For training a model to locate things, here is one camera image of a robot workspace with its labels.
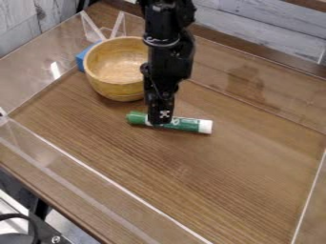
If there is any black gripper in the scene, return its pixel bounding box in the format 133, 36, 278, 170
140, 34, 195, 125

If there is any brown wooden bowl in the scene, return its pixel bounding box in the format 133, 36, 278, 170
83, 36, 148, 102

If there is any blue block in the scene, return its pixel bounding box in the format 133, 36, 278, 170
75, 41, 99, 72

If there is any green Expo marker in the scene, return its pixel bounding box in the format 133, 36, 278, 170
125, 111, 212, 134

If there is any black cable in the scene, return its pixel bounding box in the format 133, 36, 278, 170
0, 213, 45, 244

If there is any black metal bracket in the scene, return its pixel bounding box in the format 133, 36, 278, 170
28, 219, 73, 244

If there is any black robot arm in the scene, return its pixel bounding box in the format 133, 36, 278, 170
137, 0, 196, 125

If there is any clear acrylic stand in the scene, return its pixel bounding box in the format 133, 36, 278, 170
80, 10, 125, 43

